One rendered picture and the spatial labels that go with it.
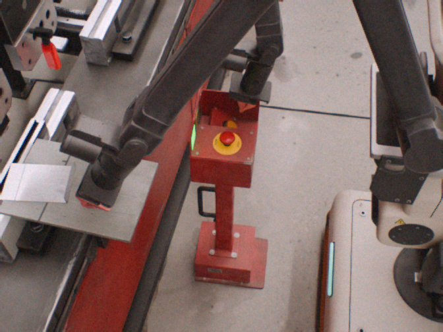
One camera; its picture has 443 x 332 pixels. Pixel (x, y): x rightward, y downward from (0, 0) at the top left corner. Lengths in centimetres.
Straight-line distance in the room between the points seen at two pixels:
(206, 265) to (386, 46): 135
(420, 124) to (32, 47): 68
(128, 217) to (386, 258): 103
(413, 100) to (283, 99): 175
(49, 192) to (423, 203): 78
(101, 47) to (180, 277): 97
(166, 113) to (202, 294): 131
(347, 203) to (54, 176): 111
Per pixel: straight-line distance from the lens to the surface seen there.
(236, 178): 149
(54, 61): 113
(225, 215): 181
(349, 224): 195
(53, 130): 130
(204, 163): 146
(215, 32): 78
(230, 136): 144
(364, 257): 191
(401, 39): 81
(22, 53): 109
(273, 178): 234
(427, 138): 89
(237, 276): 207
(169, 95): 85
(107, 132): 95
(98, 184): 103
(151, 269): 210
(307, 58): 279
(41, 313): 120
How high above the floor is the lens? 195
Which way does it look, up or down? 56 degrees down
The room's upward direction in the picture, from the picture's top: straight up
